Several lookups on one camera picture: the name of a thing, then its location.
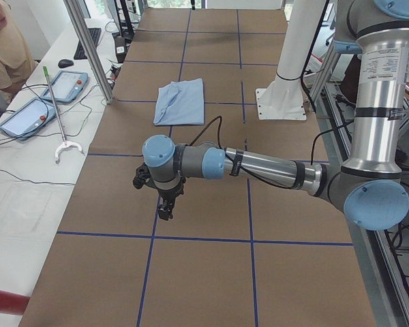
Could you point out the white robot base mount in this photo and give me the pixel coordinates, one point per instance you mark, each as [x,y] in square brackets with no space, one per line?
[283,98]

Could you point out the blue tape grid lines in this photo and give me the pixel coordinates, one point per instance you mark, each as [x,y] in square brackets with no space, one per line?
[237,252]

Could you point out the seated person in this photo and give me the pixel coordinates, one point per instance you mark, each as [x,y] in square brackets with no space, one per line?
[16,61]

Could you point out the reacher grabber tool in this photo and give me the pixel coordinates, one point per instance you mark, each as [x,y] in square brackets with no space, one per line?
[66,144]

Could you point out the aluminium frame post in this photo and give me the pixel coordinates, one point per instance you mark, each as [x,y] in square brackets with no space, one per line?
[80,27]

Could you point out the light blue t-shirt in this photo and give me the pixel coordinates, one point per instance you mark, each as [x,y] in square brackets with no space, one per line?
[180,103]

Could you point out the black computer mouse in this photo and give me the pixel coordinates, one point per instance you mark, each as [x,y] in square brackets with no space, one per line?
[64,63]

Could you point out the near teach pendant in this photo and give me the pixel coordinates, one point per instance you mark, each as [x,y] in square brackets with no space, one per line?
[28,120]

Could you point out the teach pendant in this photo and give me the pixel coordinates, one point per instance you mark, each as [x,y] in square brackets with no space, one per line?
[28,120]
[67,85]

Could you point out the aluminium frame side rack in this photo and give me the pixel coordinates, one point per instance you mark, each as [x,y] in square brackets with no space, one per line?
[372,201]

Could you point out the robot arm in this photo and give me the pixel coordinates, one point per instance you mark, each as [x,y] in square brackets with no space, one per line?
[381,29]

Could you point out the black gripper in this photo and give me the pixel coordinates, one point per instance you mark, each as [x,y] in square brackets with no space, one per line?
[169,194]

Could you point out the red fire extinguisher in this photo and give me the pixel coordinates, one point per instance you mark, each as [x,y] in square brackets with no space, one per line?
[13,304]

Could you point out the far teach pendant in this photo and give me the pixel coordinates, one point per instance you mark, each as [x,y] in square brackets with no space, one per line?
[67,85]

